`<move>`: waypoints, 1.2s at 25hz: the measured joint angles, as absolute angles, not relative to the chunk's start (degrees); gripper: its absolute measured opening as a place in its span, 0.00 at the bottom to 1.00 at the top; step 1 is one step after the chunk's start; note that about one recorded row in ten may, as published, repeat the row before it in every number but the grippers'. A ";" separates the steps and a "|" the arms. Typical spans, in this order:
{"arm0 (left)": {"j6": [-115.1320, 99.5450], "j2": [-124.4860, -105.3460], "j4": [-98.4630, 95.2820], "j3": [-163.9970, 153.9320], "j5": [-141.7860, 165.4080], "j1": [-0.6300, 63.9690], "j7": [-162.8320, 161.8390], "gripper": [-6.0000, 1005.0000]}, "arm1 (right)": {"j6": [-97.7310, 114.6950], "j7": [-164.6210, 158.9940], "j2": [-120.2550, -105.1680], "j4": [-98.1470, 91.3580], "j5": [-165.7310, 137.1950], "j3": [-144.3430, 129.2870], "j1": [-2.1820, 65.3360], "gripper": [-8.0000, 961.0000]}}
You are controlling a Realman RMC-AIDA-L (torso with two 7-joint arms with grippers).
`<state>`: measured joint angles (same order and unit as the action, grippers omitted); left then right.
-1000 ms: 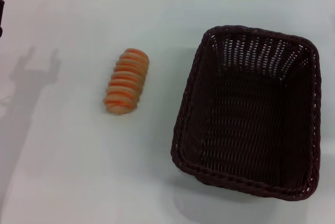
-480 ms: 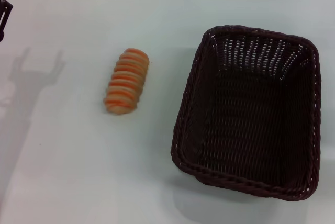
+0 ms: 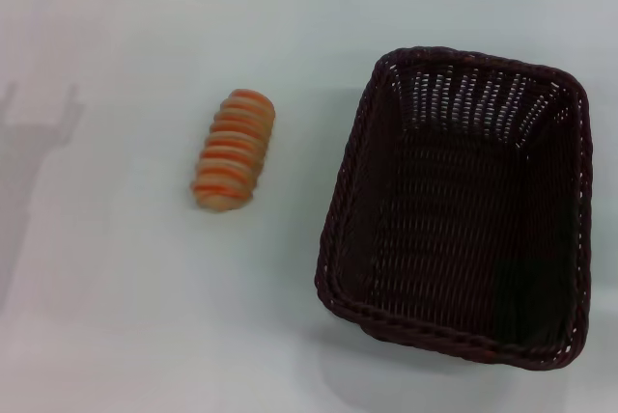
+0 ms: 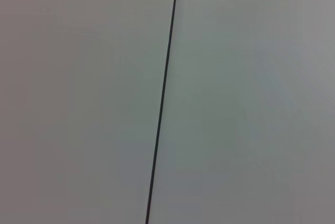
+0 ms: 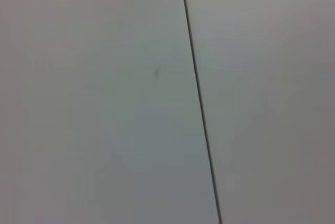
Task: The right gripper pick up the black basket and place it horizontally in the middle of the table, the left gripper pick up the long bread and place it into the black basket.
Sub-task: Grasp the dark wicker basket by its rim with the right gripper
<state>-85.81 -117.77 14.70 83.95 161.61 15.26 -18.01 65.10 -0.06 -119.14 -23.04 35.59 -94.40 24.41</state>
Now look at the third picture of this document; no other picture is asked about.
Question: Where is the orange striped bread loaf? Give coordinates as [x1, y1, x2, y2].
[189, 88, 278, 214]

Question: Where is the dark brown woven basket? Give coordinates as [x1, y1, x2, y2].
[313, 45, 594, 375]

